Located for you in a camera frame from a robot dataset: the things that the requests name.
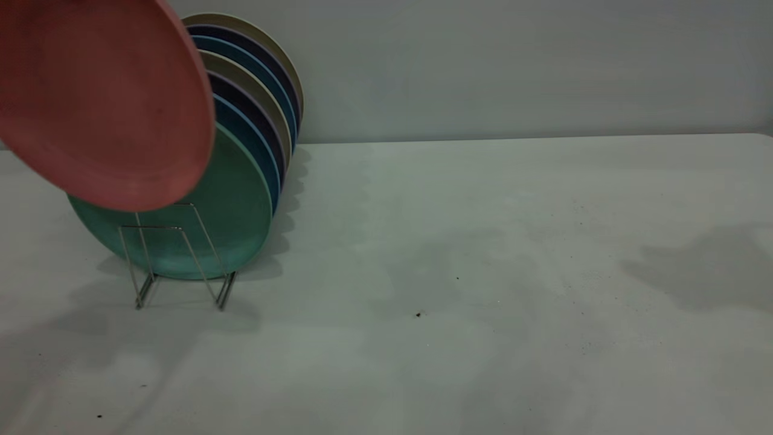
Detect pink round plate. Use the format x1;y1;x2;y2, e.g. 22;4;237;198
0;0;217;213

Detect blue round plate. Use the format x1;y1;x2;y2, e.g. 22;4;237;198
191;35;298;153
211;94;282;213

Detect green round plate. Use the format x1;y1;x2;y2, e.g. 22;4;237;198
68;123;274;280

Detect dark purple round plate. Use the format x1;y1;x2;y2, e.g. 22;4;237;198
186;24;301;131
207;71;288;183

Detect beige round plate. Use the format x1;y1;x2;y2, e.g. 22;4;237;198
199;50;294;171
181;13;305;121

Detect metal wire plate rack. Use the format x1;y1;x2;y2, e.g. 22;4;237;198
119;202;237;312

